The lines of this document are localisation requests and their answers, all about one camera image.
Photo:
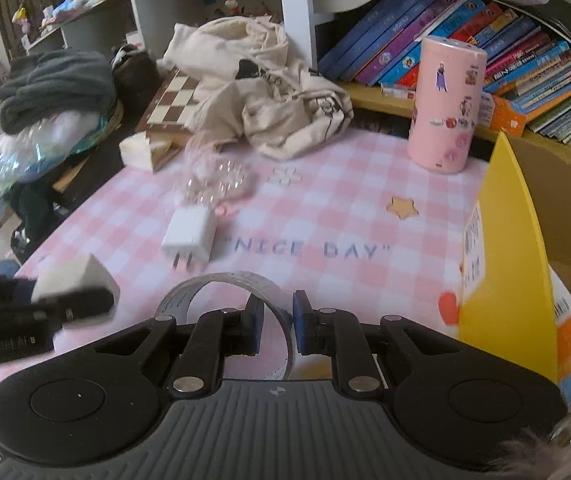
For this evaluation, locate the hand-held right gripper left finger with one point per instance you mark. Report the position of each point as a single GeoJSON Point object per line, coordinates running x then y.
{"type": "Point", "coordinates": [255, 327]}

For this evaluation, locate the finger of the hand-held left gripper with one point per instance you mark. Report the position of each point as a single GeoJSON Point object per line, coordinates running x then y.
{"type": "Point", "coordinates": [80, 302]}
{"type": "Point", "coordinates": [0, 347]}

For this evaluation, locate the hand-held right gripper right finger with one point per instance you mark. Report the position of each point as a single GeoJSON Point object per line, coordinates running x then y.
{"type": "Point", "coordinates": [303, 325]}

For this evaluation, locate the grey white small box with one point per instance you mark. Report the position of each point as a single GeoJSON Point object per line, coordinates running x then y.
{"type": "Point", "coordinates": [73, 275]}

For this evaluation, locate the clear tape roll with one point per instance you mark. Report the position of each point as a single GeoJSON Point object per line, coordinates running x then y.
{"type": "Point", "coordinates": [270, 290]}

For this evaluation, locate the yellow cardboard box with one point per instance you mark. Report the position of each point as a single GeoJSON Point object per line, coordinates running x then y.
{"type": "Point", "coordinates": [508, 270]}

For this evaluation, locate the pink sticker cylinder container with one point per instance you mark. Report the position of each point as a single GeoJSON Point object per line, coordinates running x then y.
{"type": "Point", "coordinates": [448, 105]}

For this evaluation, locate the white charger plug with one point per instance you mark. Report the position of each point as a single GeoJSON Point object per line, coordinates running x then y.
{"type": "Point", "coordinates": [190, 232]}

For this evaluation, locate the pink checkered tablecloth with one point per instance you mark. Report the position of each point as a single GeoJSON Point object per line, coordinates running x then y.
{"type": "Point", "coordinates": [315, 210]}

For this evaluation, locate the clear plastic bag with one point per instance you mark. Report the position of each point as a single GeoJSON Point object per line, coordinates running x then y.
{"type": "Point", "coordinates": [40, 150]}

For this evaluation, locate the clear bag of beads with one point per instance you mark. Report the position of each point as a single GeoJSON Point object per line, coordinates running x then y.
{"type": "Point", "coordinates": [215, 175]}

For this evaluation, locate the white wooden block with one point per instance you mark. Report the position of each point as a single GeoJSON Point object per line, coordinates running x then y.
{"type": "Point", "coordinates": [140, 150]}

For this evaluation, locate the grey folded cloth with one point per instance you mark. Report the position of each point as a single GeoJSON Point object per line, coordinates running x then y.
{"type": "Point", "coordinates": [58, 85]}

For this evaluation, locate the wooden chessboard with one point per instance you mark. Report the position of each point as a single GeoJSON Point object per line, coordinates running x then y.
{"type": "Point", "coordinates": [173, 102]}

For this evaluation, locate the black bag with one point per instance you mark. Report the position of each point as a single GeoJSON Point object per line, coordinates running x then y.
{"type": "Point", "coordinates": [133, 72]}

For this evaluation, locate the beige cloth bag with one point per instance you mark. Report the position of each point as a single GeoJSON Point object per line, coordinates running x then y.
{"type": "Point", "coordinates": [260, 90]}

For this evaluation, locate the orange white flat box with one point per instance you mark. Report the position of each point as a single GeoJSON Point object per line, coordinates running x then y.
{"type": "Point", "coordinates": [503, 112]}

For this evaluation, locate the white bookshelf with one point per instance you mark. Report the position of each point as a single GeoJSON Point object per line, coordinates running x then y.
{"type": "Point", "coordinates": [290, 5]}

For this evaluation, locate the row of colourful books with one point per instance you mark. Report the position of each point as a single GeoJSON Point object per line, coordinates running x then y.
{"type": "Point", "coordinates": [495, 50]}

